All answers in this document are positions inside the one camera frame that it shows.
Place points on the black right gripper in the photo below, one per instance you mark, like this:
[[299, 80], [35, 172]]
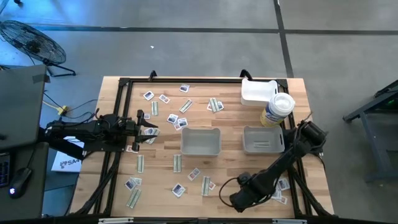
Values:
[[248, 194]]

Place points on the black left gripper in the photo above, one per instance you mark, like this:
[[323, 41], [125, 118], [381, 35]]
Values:
[[129, 130]]

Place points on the blue-label wipe packet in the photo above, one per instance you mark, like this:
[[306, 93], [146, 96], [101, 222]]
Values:
[[184, 88], [148, 95], [284, 184], [130, 184], [172, 118], [149, 131], [277, 195], [182, 122], [220, 105], [178, 189]]

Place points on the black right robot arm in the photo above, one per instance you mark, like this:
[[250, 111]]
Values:
[[280, 161]]

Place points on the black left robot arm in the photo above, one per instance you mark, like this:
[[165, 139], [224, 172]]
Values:
[[77, 130]]

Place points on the pale first aid packet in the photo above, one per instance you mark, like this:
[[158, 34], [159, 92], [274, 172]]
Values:
[[139, 181]]

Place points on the black table clamp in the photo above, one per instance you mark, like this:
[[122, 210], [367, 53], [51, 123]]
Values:
[[152, 74], [245, 73]]

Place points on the grey plastic bin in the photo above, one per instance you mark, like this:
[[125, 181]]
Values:
[[262, 135], [200, 141]]

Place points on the white printed paper sheet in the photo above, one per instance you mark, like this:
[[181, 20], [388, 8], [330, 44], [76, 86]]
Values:
[[66, 163]]

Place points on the Lysol wipes canister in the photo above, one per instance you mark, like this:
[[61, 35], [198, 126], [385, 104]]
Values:
[[280, 105]]

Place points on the white plastic bin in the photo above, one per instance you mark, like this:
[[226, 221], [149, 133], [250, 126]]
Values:
[[256, 91]]

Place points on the dark grey desk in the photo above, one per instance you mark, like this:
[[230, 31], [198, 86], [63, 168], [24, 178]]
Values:
[[34, 186]]

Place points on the large grey panel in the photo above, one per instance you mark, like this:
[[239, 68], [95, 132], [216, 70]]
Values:
[[21, 105]]

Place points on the black computer mouse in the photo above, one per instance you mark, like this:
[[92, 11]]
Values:
[[20, 182]]

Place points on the dark metal cart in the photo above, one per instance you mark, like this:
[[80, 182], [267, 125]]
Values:
[[374, 149]]

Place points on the black floor fan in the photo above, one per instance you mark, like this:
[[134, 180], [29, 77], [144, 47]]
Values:
[[32, 43]]

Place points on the black keyboard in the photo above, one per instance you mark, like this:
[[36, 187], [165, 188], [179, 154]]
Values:
[[3, 171]]

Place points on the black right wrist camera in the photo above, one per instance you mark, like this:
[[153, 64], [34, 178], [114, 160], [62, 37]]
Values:
[[244, 179]]

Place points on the silver aluminium bracket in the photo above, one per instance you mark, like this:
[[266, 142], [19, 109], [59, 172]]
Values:
[[115, 221], [289, 221]]

